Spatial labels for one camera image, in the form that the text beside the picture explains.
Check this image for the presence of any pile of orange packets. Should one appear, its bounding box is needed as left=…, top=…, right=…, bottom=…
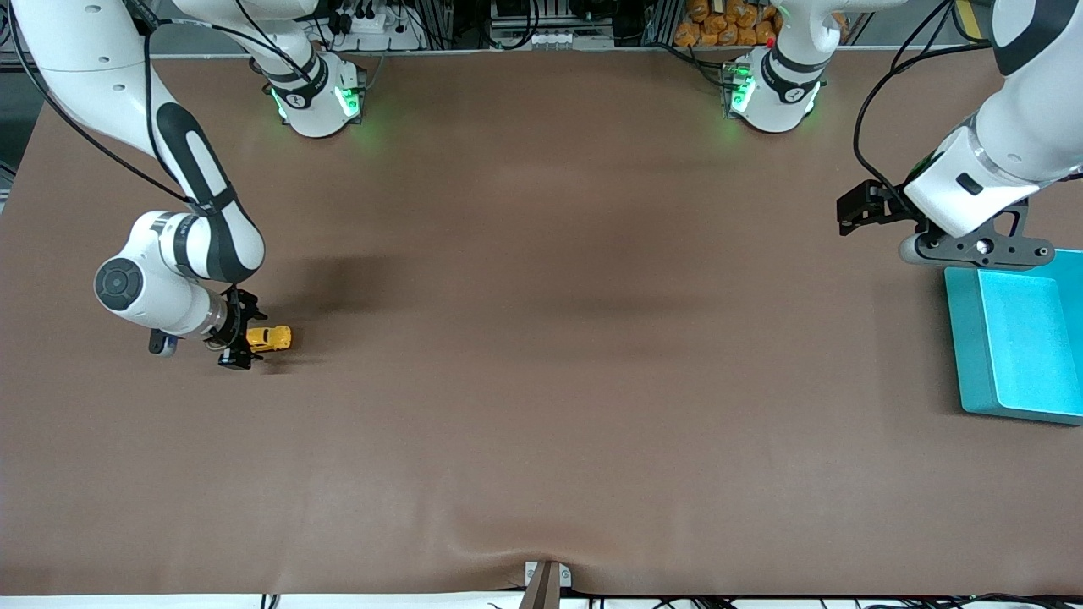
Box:
left=674, top=0, right=783, bottom=48

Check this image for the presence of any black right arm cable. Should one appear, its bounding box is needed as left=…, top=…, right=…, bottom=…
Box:
left=7, top=0, right=322, bottom=208

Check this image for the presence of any white power strip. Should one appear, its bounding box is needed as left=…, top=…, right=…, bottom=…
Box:
left=326, top=0, right=421, bottom=52

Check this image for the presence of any brown table mat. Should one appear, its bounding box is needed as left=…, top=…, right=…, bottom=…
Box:
left=0, top=47, right=1083, bottom=597

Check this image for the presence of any teal plastic bin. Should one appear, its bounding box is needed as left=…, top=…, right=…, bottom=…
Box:
left=944, top=248, right=1083, bottom=426

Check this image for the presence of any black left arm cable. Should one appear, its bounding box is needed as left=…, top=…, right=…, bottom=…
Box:
left=852, top=0, right=995, bottom=221

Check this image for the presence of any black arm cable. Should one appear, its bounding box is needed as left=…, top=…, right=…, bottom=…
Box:
left=852, top=0, right=995, bottom=221
left=7, top=0, right=322, bottom=208

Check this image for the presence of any metal table clamp bracket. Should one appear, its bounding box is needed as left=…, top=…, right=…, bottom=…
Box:
left=524, top=560, right=573, bottom=609

